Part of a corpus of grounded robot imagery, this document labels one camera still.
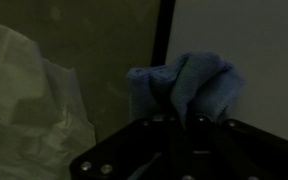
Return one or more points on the white crumpled cloth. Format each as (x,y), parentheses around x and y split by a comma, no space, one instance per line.
(24,116)

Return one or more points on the blue cloth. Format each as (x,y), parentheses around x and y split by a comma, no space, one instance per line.
(190,80)

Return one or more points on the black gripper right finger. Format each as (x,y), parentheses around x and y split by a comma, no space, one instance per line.
(244,153)

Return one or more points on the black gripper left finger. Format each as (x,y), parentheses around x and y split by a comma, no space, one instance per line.
(130,150)

